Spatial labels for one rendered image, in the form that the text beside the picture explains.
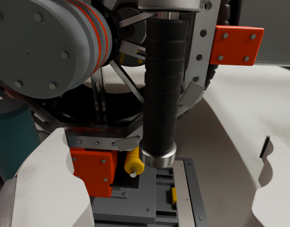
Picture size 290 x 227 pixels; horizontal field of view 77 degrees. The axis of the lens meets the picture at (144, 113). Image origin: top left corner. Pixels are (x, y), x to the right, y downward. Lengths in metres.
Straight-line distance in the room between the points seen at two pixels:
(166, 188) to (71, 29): 0.86
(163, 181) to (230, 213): 0.40
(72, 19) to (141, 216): 0.69
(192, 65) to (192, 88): 0.05
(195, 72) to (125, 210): 0.60
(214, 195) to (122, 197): 0.59
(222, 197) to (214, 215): 0.13
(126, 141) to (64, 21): 0.31
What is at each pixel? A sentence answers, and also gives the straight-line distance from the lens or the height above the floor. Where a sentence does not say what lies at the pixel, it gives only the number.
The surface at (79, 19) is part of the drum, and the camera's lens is 0.30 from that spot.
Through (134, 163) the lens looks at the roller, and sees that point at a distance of 0.53.
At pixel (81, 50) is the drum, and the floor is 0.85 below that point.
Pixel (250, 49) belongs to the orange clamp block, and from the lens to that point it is 0.42.
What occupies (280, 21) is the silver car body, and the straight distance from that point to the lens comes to 0.85.
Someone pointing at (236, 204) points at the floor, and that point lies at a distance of 1.23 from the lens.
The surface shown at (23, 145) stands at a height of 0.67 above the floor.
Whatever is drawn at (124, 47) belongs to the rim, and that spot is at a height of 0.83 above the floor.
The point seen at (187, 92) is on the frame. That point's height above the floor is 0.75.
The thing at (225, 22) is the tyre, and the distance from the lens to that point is 0.49.
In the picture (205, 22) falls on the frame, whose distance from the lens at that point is 0.39.
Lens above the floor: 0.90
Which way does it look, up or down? 28 degrees down
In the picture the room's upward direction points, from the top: 2 degrees clockwise
